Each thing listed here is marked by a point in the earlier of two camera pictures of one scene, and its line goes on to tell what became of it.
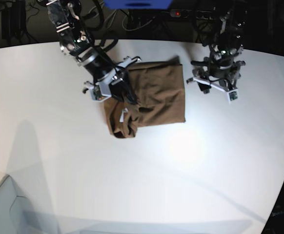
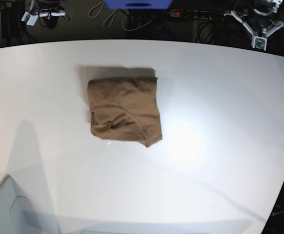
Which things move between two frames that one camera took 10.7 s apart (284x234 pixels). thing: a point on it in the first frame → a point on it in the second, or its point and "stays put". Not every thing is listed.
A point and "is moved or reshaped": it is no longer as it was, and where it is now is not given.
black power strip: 196,14 stays put
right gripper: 221,74 → 256,17
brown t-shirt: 158,88 is moved or reshaped
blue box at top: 138,4 stays put
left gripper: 103,70 → 44,8
